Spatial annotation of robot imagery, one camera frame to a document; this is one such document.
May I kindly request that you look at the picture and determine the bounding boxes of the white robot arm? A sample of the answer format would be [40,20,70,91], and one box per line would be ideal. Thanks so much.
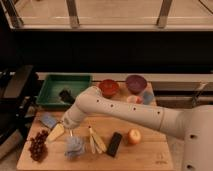
[60,86,213,171]

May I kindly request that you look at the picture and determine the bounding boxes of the black equipment at left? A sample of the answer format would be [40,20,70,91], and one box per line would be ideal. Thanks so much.
[0,64,42,160]

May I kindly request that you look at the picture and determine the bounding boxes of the wooden utensils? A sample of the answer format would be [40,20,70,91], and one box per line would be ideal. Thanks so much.
[89,127,107,154]

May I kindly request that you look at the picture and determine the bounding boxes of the blue sponge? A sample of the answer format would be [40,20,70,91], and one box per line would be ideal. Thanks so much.
[40,113,58,129]

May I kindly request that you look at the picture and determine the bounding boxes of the red bowl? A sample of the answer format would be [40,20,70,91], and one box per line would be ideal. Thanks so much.
[98,79,119,98]

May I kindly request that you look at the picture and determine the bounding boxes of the black rectangular block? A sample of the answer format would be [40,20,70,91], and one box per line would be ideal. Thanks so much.
[107,132,122,157]

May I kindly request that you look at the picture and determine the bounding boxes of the purple bowl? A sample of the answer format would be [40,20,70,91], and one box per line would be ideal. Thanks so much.
[125,75,147,94]

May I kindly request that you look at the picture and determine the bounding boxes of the blue cloth near glass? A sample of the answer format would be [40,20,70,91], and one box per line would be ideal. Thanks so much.
[142,91,154,105]

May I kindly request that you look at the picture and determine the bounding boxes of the wooden board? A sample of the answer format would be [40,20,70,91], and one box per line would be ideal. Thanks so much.
[16,81,175,171]

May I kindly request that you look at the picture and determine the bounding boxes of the crumpled blue cloth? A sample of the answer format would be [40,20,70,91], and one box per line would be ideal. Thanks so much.
[65,136,85,158]

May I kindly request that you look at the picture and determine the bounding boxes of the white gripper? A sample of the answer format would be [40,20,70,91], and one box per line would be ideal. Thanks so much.
[46,105,84,143]

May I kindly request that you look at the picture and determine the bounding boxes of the apple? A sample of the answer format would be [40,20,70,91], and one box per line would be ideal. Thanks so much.
[127,129,142,145]

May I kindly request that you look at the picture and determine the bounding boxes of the dark object in tray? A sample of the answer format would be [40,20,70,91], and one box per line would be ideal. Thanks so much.
[59,89,75,104]

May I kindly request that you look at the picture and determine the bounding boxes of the bunch of red grapes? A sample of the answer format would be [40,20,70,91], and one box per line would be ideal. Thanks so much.
[29,130,48,162]

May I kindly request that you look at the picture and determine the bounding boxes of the green plastic tray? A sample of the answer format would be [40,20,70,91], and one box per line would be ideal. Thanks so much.
[36,74,92,109]

